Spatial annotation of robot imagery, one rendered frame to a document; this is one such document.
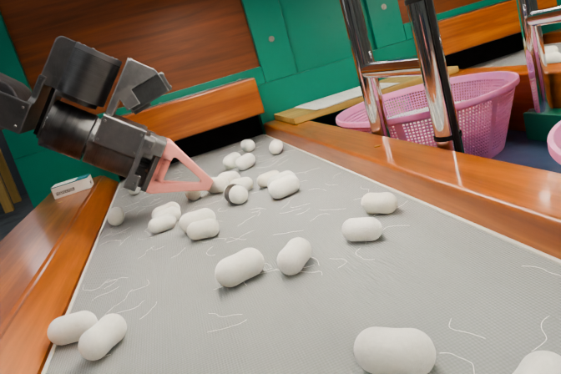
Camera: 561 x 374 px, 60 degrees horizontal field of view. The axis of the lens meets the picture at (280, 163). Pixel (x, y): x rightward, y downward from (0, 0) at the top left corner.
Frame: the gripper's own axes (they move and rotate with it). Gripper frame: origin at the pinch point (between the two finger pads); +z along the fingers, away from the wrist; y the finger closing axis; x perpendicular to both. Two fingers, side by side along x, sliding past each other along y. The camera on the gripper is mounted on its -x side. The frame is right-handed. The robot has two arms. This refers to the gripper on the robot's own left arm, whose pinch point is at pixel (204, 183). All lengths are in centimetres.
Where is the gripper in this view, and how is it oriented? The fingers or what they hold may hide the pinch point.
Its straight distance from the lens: 62.4
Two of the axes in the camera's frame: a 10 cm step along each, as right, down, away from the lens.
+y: -2.6, -1.4, 9.6
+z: 8.8, 3.7, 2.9
